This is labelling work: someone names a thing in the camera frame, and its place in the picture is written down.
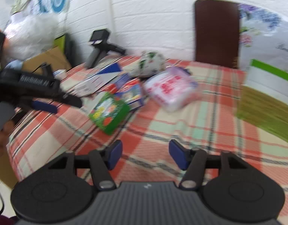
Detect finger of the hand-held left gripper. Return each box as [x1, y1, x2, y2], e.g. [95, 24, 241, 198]
[24, 99, 59, 114]
[57, 91, 83, 108]

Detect white and green packet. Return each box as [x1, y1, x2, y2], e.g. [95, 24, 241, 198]
[132, 51, 167, 78]

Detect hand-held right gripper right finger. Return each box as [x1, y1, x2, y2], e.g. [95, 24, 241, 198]
[168, 139, 248, 190]

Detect pink wet wipes packet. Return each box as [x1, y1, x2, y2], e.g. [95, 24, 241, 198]
[143, 66, 201, 112]

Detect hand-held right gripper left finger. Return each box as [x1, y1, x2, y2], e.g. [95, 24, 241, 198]
[48, 139, 123, 191]

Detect small white box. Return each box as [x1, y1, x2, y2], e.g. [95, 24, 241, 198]
[53, 69, 67, 80]

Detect blue and red box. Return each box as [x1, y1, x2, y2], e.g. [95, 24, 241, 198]
[109, 73, 145, 110]

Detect dark brown headboard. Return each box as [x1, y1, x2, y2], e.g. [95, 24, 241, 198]
[194, 0, 241, 69]

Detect green storage box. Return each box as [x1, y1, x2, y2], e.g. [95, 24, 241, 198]
[236, 59, 288, 140]

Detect white wall cable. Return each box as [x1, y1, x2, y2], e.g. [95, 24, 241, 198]
[107, 0, 116, 44]

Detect floral pillow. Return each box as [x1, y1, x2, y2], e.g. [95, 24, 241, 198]
[238, 3, 288, 72]

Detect plaid blanket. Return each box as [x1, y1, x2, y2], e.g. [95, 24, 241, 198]
[7, 56, 288, 193]

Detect cardboard box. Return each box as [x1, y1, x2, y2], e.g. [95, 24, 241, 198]
[22, 46, 72, 74]

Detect white plastic bag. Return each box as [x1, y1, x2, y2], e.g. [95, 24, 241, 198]
[4, 13, 65, 60]

